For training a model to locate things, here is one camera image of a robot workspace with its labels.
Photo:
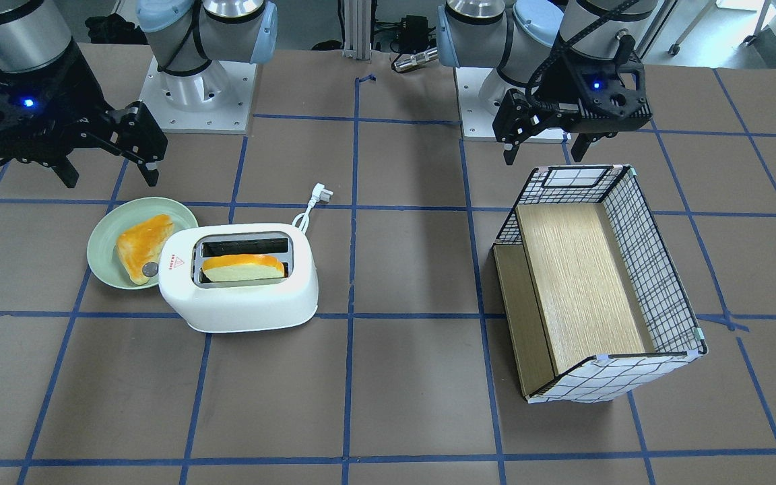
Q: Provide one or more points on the bread slice in toaster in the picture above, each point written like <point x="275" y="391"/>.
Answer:
<point x="241" y="267"/>

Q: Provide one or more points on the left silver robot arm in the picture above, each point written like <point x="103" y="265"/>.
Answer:
<point x="521" y="40"/>

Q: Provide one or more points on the white two-slot toaster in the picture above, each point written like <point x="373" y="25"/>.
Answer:
<point x="253" y="305"/>

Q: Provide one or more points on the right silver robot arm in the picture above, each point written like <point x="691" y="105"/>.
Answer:
<point x="185" y="37"/>

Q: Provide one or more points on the aluminium frame post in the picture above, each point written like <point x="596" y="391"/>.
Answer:
<point x="357" y="21"/>

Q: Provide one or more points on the wire grid shelf with wood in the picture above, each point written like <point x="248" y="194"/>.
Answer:
<point x="593" y="300"/>

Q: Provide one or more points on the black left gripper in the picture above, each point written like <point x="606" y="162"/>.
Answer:
<point x="558" y="85"/>

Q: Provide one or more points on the silver metal connector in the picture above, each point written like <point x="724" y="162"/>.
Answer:
<point x="406" y="62"/>

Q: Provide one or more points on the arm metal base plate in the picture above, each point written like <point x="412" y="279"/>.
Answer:
<point x="479" y="93"/>
<point x="216" y="101"/>

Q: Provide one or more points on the black power adapter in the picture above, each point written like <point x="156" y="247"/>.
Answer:
<point x="413" y="34"/>

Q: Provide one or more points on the toast slice on plate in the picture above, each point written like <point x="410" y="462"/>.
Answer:
<point x="143" y="243"/>

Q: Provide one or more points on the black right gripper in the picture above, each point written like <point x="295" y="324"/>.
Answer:
<point x="78" y="91"/>

